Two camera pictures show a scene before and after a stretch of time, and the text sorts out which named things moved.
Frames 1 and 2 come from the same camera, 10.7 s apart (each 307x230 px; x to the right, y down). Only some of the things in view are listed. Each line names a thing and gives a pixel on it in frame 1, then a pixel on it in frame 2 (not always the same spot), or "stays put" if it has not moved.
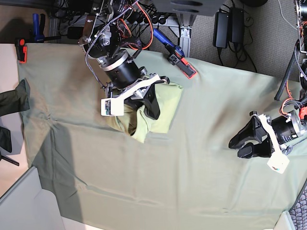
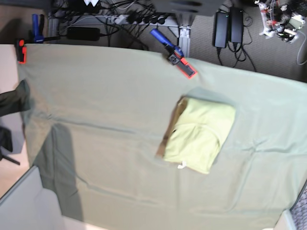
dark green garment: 16,100 stays put
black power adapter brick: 221,29 stays put
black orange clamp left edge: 21,50 stays put
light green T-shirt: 135,121 to 194,136
